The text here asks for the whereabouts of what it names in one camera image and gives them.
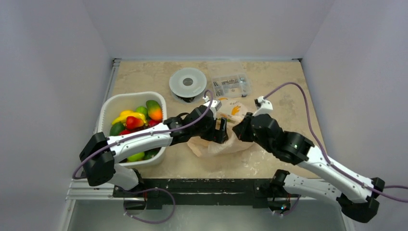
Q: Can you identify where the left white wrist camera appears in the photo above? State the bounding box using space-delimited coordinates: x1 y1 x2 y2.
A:
203 96 222 114

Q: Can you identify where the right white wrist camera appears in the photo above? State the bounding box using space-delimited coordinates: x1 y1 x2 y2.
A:
253 96 273 116

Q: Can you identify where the clear screw organizer box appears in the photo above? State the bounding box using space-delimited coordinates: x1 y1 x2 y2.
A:
207 61 252 98

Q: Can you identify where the large green apple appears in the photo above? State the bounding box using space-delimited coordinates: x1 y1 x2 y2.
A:
127 152 145 162

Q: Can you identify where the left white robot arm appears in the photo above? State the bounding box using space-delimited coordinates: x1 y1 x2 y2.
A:
80 100 228 197

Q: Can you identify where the orange printed plastic bag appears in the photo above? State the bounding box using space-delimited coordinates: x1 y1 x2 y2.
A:
187 97 253 157

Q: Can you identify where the red orange fake fruit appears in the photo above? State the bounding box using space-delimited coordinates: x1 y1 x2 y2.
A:
125 116 144 130

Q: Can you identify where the grey filament spool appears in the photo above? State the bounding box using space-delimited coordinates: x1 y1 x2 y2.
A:
169 67 207 103

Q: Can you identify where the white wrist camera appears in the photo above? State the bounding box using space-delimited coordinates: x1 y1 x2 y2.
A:
203 96 222 114
253 96 273 116

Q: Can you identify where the white plastic basket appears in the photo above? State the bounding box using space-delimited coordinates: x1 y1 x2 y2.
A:
94 91 168 168

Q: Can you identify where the aluminium frame rail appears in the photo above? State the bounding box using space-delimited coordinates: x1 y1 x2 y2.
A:
65 58 122 202

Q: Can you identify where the green orange mango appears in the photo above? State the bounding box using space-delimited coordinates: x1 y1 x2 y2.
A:
146 100 163 121

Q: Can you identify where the red apple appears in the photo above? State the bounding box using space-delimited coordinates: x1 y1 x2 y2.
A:
148 119 161 128

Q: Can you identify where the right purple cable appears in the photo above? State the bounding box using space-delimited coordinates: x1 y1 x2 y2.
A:
263 82 408 204

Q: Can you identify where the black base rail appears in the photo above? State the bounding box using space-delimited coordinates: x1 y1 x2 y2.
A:
113 175 298 210

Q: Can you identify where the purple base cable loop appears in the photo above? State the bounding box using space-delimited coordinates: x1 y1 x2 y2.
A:
123 186 178 224

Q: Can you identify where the small green lime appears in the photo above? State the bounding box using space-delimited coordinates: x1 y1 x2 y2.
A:
135 106 148 117

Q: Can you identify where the yellow banana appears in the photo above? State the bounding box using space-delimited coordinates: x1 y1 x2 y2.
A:
111 112 148 125

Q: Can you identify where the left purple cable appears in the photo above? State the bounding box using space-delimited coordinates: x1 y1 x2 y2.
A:
72 90 215 180

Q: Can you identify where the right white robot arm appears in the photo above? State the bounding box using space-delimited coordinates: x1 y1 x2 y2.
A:
232 113 385 223

